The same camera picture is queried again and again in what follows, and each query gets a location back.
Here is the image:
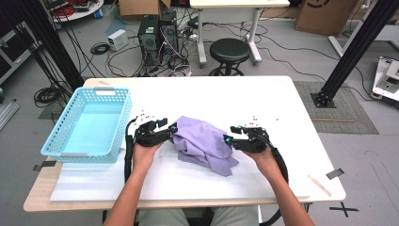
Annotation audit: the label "black tape cross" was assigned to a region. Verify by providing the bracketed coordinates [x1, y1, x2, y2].
[328, 202, 359, 218]

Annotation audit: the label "grey shelf unit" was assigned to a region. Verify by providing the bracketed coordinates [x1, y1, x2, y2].
[0, 22, 41, 86]

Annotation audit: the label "black metal frame post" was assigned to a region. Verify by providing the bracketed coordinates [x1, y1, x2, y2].
[12, 0, 87, 95]
[310, 0, 399, 109]

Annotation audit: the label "black computer tower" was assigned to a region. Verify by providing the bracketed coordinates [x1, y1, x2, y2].
[158, 11, 181, 62]
[136, 14, 161, 67]

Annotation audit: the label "wooden stick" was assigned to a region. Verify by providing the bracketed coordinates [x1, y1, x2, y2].
[308, 174, 332, 198]

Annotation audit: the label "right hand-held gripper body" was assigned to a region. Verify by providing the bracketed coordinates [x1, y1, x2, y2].
[232, 114, 281, 154]

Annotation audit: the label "purple shorts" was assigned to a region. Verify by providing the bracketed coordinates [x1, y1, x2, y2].
[168, 115, 240, 177]

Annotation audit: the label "small white box device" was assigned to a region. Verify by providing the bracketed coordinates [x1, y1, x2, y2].
[106, 28, 130, 52]

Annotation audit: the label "grey floor mat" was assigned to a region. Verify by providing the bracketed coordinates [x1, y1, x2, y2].
[293, 80, 380, 136]

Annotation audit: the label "light blue plastic basket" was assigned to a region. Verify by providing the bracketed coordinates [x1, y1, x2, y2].
[40, 87, 134, 164]

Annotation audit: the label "white desk frame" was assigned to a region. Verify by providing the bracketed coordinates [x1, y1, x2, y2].
[327, 18, 399, 59]

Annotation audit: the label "round white table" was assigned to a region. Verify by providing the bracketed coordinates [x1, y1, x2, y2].
[43, 0, 104, 23]

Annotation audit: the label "left gripper black sleeved cable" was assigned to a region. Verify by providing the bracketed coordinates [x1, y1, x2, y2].
[123, 116, 139, 184]

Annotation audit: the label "person's right hand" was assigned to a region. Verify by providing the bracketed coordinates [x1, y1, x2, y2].
[244, 146, 280, 181]

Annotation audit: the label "person's grey trousers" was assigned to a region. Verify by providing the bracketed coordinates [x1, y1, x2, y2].
[137, 205, 260, 226]

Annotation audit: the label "black tape piece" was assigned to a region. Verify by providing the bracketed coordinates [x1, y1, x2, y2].
[32, 160, 57, 172]
[325, 168, 345, 181]

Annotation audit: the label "white desk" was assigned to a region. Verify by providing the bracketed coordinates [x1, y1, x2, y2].
[188, 0, 291, 69]

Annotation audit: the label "large printed cardboard box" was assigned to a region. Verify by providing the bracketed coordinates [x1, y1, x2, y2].
[295, 0, 361, 36]

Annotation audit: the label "person's left hand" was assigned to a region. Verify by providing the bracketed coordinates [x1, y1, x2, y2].
[131, 141, 165, 175]

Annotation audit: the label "metal profile bars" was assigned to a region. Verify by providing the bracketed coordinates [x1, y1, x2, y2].
[0, 99, 21, 131]

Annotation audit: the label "black round stool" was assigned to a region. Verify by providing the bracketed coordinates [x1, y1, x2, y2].
[208, 38, 252, 77]

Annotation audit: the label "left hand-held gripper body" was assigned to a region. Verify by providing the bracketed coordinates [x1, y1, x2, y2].
[133, 107, 173, 148]

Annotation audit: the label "white flat device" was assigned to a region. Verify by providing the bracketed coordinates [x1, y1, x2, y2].
[372, 56, 399, 103]

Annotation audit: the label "red cable bundle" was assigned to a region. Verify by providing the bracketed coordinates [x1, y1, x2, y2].
[55, 4, 76, 18]

